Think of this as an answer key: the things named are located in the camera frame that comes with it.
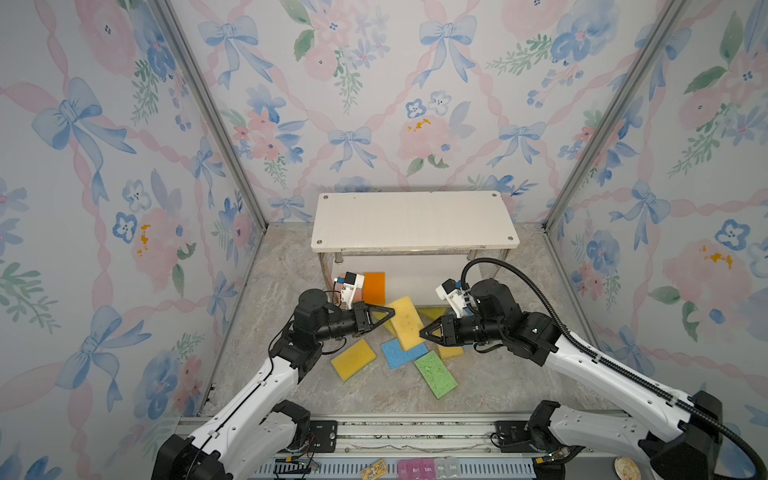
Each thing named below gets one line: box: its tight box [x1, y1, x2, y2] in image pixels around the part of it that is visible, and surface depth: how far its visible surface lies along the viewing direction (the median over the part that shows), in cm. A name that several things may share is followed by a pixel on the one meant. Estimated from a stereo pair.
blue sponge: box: [381, 339, 429, 369], surface depth 87 cm
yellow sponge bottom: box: [384, 296, 425, 352], surface depth 70 cm
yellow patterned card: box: [360, 459, 388, 480], surface depth 70 cm
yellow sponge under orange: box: [330, 339, 377, 382], surface depth 87 cm
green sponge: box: [414, 350, 458, 400], surface depth 84 cm
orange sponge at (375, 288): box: [364, 272, 387, 305], surface depth 94 cm
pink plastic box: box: [397, 458, 437, 480], surface depth 70 cm
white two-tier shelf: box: [311, 191, 520, 316], surface depth 75 cm
